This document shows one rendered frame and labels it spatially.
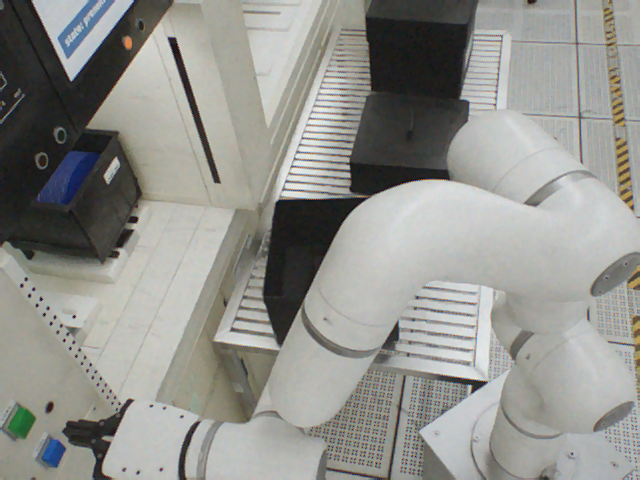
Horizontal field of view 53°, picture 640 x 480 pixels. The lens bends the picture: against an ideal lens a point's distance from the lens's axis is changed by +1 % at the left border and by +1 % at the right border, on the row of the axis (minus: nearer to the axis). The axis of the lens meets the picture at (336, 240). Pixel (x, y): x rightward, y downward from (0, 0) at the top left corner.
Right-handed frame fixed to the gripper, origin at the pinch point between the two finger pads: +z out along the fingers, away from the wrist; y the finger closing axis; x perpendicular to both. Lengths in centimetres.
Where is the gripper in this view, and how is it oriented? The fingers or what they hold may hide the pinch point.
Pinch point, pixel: (82, 433)
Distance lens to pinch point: 92.1
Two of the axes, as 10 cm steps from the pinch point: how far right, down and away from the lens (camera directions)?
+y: 2.0, -7.5, 6.2
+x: -0.8, -6.5, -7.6
